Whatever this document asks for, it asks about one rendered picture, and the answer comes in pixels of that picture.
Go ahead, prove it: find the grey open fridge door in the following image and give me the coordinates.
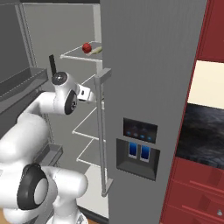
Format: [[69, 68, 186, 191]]
[[0, 0, 64, 169]]

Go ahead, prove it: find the red bell pepper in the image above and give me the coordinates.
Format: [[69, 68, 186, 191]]
[[81, 42, 93, 54]]

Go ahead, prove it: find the grey fridge door with dispenser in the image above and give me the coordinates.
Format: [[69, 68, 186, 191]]
[[100, 0, 210, 224]]

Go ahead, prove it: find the red cupboard door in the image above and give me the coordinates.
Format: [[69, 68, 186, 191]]
[[197, 0, 224, 63]]

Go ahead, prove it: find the grey fridge door handle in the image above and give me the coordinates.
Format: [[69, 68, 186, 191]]
[[93, 67, 114, 198]]

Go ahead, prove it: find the small grey door bin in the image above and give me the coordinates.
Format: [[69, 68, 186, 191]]
[[34, 142, 64, 168]]

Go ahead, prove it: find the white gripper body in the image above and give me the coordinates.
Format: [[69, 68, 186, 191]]
[[86, 88, 97, 104]]

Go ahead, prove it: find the grey fridge body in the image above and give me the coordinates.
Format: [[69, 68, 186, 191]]
[[19, 0, 109, 221]]

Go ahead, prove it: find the grey fridge door bin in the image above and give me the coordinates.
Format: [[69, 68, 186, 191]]
[[0, 66, 49, 116]]

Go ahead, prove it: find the pale fish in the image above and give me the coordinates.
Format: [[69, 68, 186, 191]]
[[87, 45, 103, 57]]

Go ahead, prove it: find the red drawer front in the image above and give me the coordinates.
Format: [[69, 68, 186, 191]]
[[164, 178, 224, 218], [171, 157, 224, 194], [159, 203, 224, 224]]

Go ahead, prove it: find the glass fridge shelf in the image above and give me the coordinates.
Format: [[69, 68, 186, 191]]
[[75, 136, 107, 169], [59, 40, 103, 63], [78, 73, 105, 103], [72, 106, 107, 144]]

